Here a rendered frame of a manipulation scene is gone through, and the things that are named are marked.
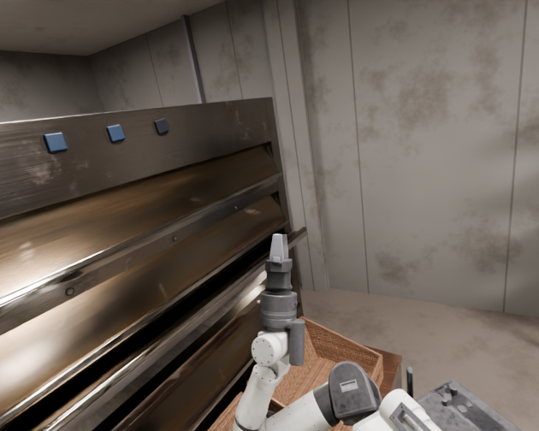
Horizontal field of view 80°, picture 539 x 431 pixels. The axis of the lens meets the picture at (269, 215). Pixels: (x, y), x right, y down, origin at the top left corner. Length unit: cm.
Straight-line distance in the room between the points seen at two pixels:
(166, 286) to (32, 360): 41
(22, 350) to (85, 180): 46
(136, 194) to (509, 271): 310
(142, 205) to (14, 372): 53
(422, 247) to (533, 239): 83
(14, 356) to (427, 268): 318
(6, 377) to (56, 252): 31
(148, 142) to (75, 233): 36
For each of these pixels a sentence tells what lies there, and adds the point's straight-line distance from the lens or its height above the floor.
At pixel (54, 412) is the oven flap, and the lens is 109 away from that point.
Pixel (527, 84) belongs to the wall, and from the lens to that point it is 312.
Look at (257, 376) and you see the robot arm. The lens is 84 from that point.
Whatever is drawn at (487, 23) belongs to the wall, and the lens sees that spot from 312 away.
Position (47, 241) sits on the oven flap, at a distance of 101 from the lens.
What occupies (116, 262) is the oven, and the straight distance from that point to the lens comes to 110.
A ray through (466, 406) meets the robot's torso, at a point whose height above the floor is 139.
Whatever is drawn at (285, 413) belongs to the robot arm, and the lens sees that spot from 94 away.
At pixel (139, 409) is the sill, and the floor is 116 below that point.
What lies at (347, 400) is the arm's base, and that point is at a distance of 86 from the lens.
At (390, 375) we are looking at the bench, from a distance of 207.
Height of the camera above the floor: 203
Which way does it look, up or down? 17 degrees down
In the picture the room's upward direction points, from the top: 9 degrees counter-clockwise
